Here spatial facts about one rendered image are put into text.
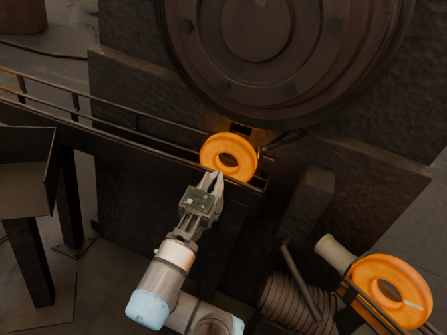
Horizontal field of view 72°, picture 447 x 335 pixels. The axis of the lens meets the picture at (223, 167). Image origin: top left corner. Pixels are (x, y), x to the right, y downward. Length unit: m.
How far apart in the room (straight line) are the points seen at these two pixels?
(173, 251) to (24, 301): 0.90
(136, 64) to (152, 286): 0.58
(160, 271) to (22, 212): 0.40
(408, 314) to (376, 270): 0.10
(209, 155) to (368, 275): 0.47
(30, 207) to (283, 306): 0.68
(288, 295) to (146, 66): 0.72
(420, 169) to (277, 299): 0.48
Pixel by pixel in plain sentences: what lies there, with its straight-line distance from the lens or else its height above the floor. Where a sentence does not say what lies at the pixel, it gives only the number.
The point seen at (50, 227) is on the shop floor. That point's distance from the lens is 1.61.
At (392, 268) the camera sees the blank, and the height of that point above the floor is 0.77.
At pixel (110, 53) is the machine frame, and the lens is 0.97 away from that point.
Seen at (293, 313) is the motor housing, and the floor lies 0.50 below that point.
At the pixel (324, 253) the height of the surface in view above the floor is 0.67.
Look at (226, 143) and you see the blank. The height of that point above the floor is 0.80.
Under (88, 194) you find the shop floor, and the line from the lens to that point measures 1.72.
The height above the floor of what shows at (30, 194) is 0.60.
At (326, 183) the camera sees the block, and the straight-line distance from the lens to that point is 0.79.
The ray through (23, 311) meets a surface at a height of 0.01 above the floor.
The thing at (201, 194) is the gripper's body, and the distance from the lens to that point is 0.65.
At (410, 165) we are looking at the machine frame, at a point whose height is 0.87.
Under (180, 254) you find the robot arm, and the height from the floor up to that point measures 0.73.
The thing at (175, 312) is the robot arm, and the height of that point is 0.61.
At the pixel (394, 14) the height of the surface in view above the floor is 1.18.
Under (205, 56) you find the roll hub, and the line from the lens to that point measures 0.59.
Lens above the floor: 1.25
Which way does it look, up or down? 39 degrees down
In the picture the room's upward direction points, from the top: 16 degrees clockwise
